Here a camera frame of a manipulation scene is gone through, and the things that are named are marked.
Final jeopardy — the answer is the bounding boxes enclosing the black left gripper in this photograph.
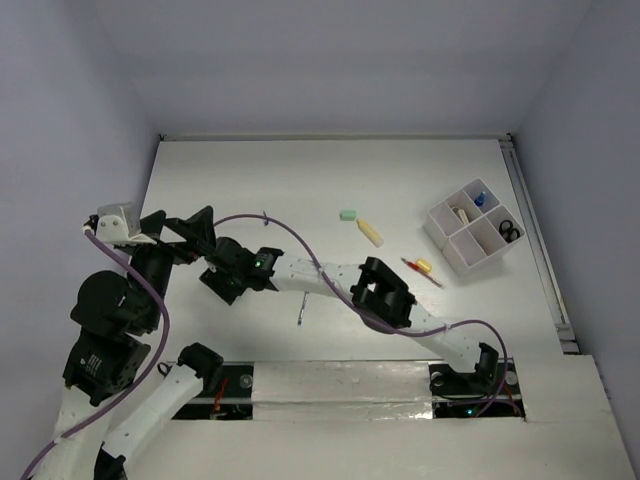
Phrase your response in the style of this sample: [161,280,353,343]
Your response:
[132,202,219,326]

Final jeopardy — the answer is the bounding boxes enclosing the black handled scissors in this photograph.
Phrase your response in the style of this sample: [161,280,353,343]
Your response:
[498,219,521,244]

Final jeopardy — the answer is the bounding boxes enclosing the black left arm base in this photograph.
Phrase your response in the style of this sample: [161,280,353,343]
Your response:
[192,363,254,406]

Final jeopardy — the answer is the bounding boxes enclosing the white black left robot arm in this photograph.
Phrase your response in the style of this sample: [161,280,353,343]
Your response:
[22,205,228,479]

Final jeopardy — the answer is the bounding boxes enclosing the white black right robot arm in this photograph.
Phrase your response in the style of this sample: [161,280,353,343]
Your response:
[200,237,504,396]

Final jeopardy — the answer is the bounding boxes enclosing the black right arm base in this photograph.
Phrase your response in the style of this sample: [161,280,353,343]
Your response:
[429,343,521,400]

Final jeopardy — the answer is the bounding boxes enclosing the blue gel pen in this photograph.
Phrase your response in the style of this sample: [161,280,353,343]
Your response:
[297,291,310,326]

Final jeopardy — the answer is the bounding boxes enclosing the green highlighter cap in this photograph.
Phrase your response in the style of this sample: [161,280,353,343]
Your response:
[339,210,357,221]

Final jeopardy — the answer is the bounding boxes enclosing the yellow highlighter pen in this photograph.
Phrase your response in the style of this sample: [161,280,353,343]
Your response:
[356,218,384,248]

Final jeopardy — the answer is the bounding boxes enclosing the red gel pen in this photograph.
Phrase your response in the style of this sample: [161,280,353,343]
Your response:
[400,257,444,289]

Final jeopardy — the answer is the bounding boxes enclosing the yellow highlighter cap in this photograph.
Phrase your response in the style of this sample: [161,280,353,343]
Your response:
[416,258,432,274]

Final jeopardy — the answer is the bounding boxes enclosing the white divided organizer box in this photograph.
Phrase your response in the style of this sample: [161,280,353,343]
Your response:
[423,178,526,276]

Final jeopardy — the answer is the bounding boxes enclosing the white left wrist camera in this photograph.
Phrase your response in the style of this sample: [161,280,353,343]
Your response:
[83,203,157,246]

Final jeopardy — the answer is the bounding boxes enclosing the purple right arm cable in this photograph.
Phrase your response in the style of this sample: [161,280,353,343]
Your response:
[212,213,511,416]

